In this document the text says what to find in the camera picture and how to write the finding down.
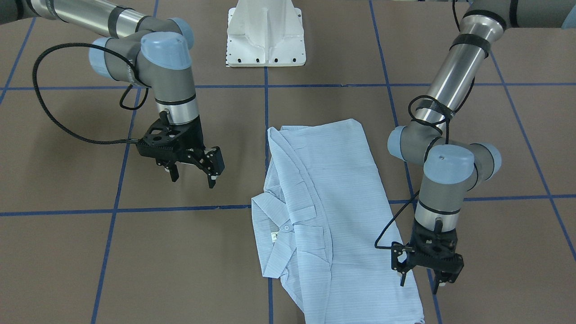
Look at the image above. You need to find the light blue button-up shirt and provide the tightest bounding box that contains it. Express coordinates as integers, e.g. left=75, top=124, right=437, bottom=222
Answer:
left=252, top=119, right=424, bottom=324

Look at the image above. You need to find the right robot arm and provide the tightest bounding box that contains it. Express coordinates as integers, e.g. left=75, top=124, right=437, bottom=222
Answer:
left=1, top=0, right=225, bottom=188

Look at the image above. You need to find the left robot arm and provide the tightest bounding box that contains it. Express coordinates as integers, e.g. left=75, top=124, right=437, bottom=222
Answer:
left=387, top=0, right=575, bottom=293

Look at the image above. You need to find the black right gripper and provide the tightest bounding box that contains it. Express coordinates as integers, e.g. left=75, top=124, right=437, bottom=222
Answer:
left=136, top=113, right=225, bottom=189

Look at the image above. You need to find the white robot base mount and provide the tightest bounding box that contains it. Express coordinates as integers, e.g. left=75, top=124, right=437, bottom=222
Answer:
left=225, top=0, right=306, bottom=68

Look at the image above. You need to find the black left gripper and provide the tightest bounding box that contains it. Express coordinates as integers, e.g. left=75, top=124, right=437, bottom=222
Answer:
left=391, top=220, right=464, bottom=295

